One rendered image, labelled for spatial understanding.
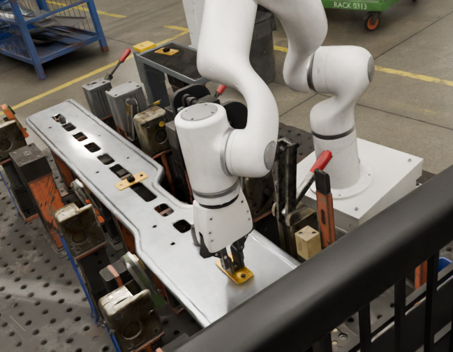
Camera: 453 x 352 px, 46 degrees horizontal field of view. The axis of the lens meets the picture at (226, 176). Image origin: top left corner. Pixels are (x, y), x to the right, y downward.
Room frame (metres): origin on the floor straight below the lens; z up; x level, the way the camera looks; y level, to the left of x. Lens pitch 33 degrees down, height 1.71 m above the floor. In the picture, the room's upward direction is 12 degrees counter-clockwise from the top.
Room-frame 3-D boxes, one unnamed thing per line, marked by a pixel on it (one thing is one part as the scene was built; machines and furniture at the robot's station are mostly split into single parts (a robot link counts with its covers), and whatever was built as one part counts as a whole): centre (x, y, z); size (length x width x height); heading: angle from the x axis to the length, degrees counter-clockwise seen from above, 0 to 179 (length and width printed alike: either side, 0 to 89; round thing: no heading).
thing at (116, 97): (1.55, 0.25, 0.90); 0.13 x 0.10 x 0.41; 118
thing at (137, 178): (1.18, 0.24, 1.01); 0.08 x 0.04 x 0.01; 117
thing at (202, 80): (1.54, 0.06, 1.16); 0.37 x 0.14 x 0.02; 28
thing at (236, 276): (0.77, 0.02, 1.01); 0.08 x 0.04 x 0.01; 28
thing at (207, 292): (1.20, 0.26, 1.00); 1.38 x 0.22 x 0.02; 28
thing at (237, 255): (0.78, 0.00, 1.04); 0.03 x 0.03 x 0.07; 28
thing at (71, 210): (1.05, 0.37, 0.87); 0.12 x 0.09 x 0.35; 118
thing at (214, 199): (0.77, 0.02, 1.20); 0.09 x 0.08 x 0.03; 118
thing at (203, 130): (0.77, 0.02, 1.28); 0.09 x 0.08 x 0.13; 59
